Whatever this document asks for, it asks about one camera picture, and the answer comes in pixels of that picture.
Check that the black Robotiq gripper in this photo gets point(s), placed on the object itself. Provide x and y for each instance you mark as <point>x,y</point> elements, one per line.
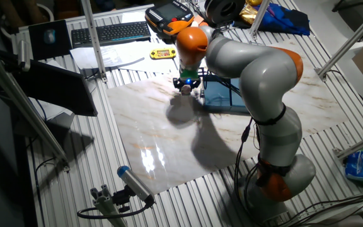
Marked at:
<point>186,82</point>

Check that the blue sliding drawer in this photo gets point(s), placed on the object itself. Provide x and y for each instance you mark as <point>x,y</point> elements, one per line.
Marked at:
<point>216,94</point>

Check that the green printed wrist adapter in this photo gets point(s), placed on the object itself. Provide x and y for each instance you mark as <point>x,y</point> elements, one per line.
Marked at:
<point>189,74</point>

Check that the plain white paper sheet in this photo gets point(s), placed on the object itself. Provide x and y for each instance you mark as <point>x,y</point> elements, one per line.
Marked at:
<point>156,64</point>

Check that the white marble pattern mat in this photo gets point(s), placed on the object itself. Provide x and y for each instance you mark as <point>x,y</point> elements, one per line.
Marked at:
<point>169,126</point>

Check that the yellow handheld game console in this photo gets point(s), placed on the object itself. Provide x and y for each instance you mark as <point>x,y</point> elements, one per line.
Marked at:
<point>163,53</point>

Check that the white ball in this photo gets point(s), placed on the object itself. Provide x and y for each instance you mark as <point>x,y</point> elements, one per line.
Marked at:
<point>194,24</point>

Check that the beige cardboard block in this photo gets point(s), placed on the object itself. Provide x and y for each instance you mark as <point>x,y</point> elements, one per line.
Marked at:
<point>198,18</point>

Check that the orange black teach pendant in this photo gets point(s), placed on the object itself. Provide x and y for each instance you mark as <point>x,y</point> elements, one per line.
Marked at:
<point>169,15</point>

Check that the printed paper sheet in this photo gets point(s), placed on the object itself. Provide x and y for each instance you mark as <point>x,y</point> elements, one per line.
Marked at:
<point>118,55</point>

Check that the black filament spool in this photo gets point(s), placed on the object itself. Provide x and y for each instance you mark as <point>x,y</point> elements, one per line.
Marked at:
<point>222,11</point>

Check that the black computer keyboard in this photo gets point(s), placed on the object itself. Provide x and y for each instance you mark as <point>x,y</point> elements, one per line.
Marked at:
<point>112,33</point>

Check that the gold foil bag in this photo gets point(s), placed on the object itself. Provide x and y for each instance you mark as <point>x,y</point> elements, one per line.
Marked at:
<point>249,12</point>

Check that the blue cloth bag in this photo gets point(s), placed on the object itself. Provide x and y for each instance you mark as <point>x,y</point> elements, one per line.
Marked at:
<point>285,19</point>

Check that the black monitor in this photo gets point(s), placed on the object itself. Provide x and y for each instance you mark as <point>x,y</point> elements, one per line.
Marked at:
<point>55,88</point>

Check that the grey computer mouse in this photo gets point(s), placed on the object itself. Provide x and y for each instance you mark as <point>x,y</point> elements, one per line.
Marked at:
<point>49,36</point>

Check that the black mouse pad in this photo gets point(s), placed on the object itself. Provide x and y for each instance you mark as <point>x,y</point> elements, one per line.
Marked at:
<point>38,47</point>

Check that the white round chair rim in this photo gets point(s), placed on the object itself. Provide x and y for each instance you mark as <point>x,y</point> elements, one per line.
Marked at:
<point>47,11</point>

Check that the blue tissue packet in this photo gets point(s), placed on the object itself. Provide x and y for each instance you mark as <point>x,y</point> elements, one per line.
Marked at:
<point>359,165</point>

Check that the black office chair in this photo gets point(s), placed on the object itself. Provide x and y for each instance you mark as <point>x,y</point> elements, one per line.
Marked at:
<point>358,4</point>

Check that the aluminium frame post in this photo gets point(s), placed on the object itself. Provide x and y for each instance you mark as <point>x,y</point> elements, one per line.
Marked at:
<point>358,145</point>
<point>93,38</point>
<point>258,17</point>
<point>351,38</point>
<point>20,104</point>

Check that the silver camera with blue cap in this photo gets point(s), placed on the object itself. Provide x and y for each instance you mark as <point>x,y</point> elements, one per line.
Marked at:
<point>134,183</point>

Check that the grey aluminium profile mount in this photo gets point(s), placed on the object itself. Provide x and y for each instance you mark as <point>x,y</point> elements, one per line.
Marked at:
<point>106,205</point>

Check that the silver depth camera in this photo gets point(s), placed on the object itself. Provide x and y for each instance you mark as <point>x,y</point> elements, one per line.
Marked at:
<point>23,55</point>

